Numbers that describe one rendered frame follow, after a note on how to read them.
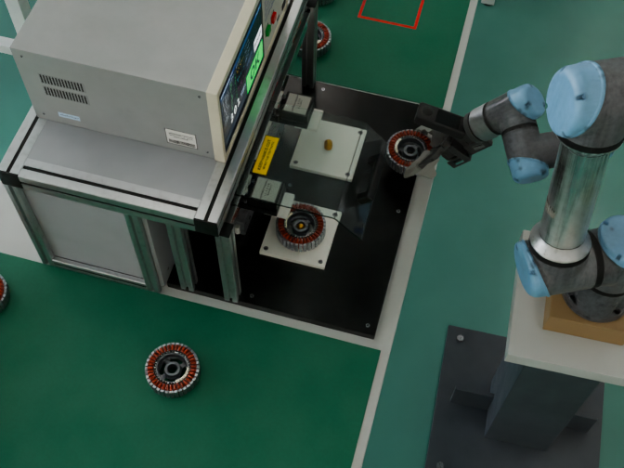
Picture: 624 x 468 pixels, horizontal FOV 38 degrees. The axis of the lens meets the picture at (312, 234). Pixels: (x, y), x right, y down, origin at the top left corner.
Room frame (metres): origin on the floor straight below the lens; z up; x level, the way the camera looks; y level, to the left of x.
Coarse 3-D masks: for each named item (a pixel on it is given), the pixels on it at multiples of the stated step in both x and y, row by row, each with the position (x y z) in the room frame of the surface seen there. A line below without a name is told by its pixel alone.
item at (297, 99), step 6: (282, 96) 1.34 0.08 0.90; (288, 96) 1.32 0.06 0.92; (294, 96) 1.32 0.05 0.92; (300, 96) 1.32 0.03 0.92; (306, 96) 1.32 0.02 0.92; (282, 102) 1.32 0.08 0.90; (288, 102) 1.30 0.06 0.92; (294, 102) 1.30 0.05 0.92; (300, 102) 1.30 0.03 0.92; (306, 102) 1.30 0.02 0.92; (312, 102) 1.30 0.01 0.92; (306, 108) 1.29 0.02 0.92; (312, 108) 1.30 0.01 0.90
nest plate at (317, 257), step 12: (324, 216) 1.08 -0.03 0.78; (288, 228) 1.05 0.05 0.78; (312, 228) 1.05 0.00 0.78; (336, 228) 1.06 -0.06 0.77; (264, 240) 1.02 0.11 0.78; (276, 240) 1.02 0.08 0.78; (324, 240) 1.02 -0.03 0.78; (264, 252) 0.99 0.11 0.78; (276, 252) 0.99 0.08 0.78; (288, 252) 0.99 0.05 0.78; (300, 252) 0.99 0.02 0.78; (312, 252) 0.99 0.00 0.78; (324, 252) 0.99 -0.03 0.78; (312, 264) 0.96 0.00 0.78; (324, 264) 0.96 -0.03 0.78
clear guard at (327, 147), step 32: (288, 128) 1.12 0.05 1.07; (320, 128) 1.12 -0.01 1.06; (352, 128) 1.12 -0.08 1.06; (288, 160) 1.04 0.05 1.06; (320, 160) 1.04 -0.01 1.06; (352, 160) 1.04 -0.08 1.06; (256, 192) 0.96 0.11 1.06; (288, 192) 0.96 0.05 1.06; (320, 192) 0.96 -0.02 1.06; (352, 192) 0.98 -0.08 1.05; (352, 224) 0.91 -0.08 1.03
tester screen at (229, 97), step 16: (256, 16) 1.22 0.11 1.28; (256, 32) 1.21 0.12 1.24; (256, 48) 1.21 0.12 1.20; (240, 64) 1.12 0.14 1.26; (240, 80) 1.11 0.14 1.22; (224, 96) 1.03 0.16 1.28; (240, 96) 1.10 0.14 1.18; (224, 112) 1.02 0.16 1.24; (240, 112) 1.10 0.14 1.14; (224, 128) 1.01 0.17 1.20
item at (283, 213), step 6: (246, 198) 1.05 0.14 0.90; (246, 204) 1.04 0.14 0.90; (252, 204) 1.04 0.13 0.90; (258, 204) 1.03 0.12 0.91; (264, 204) 1.03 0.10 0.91; (270, 204) 1.03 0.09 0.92; (252, 210) 1.03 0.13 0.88; (258, 210) 1.03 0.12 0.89; (264, 210) 1.03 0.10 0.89; (270, 210) 1.03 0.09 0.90; (276, 210) 1.02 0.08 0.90; (282, 210) 1.04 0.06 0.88; (288, 210) 1.04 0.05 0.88; (276, 216) 1.03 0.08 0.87; (282, 216) 1.02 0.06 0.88
